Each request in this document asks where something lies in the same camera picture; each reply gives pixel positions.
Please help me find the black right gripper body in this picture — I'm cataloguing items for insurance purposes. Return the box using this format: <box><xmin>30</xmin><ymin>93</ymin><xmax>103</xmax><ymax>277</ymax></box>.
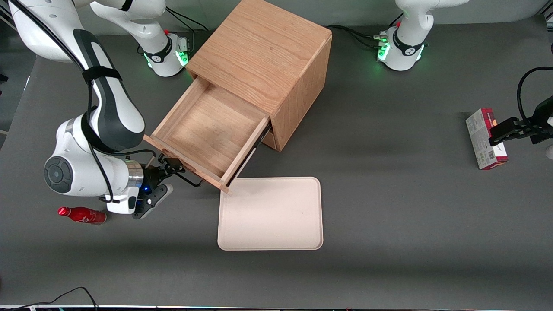
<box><xmin>141</xmin><ymin>166</ymin><xmax>169</xmax><ymax>193</ymax></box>

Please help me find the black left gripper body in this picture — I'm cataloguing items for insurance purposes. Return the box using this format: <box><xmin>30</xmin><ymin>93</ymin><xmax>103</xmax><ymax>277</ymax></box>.
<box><xmin>518</xmin><ymin>96</ymin><xmax>553</xmax><ymax>133</ymax></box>

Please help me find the long black drawer handle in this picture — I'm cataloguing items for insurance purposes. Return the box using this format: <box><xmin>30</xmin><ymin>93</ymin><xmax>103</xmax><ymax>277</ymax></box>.
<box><xmin>158</xmin><ymin>153</ymin><xmax>203</xmax><ymax>188</ymax></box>

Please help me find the wooden drawer with box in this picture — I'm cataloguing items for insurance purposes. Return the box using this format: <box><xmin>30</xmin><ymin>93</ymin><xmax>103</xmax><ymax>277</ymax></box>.
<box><xmin>144</xmin><ymin>76</ymin><xmax>273</xmax><ymax>194</ymax></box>

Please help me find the wooden drawer cabinet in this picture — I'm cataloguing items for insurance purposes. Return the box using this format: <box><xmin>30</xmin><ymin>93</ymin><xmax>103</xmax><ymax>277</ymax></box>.
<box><xmin>186</xmin><ymin>0</ymin><xmax>333</xmax><ymax>152</ymax></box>

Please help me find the red and white carton box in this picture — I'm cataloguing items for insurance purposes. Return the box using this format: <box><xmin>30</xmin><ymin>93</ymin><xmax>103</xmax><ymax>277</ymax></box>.
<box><xmin>465</xmin><ymin>108</ymin><xmax>509</xmax><ymax>171</ymax></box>

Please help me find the red cola bottle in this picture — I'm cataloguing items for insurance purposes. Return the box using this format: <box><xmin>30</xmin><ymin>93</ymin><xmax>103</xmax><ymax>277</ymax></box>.
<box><xmin>57</xmin><ymin>206</ymin><xmax>107</xmax><ymax>225</ymax></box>

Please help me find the beige rectangular tray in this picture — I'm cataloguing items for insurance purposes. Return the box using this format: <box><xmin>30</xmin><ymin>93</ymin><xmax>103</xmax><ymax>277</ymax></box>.
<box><xmin>217</xmin><ymin>176</ymin><xmax>324</xmax><ymax>251</ymax></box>

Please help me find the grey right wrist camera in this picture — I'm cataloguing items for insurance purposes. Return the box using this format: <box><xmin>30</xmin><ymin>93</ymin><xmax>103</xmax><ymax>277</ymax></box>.
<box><xmin>132</xmin><ymin>183</ymin><xmax>174</xmax><ymax>219</ymax></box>

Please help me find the black looped camera cable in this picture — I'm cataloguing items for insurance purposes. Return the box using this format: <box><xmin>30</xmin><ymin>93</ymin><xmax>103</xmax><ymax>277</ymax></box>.
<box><xmin>517</xmin><ymin>67</ymin><xmax>553</xmax><ymax>124</ymax></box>

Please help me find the black drawer slide rail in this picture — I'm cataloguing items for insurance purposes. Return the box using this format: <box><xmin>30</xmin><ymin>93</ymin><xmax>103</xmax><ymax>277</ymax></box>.
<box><xmin>227</xmin><ymin>123</ymin><xmax>273</xmax><ymax>186</ymax></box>

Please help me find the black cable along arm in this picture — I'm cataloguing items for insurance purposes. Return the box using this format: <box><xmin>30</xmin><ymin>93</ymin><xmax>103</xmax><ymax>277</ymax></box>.
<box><xmin>6</xmin><ymin>0</ymin><xmax>158</xmax><ymax>203</ymax></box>

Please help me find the black velcro strap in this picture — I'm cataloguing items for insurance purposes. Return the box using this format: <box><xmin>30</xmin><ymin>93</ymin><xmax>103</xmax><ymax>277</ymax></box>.
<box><xmin>82</xmin><ymin>66</ymin><xmax>123</xmax><ymax>83</ymax></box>

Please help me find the black right arm base cable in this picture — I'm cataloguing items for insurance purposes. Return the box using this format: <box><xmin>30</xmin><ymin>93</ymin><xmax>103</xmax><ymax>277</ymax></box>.
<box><xmin>165</xmin><ymin>6</ymin><xmax>209</xmax><ymax>52</ymax></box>

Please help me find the black arm base cable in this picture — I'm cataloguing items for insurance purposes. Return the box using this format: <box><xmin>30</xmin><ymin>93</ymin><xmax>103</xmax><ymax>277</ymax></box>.
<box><xmin>325</xmin><ymin>25</ymin><xmax>387</xmax><ymax>50</ymax></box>
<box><xmin>165</xmin><ymin>6</ymin><xmax>209</xmax><ymax>52</ymax></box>

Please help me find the black cable at table edge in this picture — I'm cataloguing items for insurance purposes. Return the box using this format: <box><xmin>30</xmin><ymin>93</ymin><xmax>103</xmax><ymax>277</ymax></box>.
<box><xmin>17</xmin><ymin>286</ymin><xmax>99</xmax><ymax>311</ymax></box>

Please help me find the black left arm base cable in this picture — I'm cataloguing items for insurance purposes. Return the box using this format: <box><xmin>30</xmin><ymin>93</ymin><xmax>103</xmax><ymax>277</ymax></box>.
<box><xmin>325</xmin><ymin>25</ymin><xmax>387</xmax><ymax>50</ymax></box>

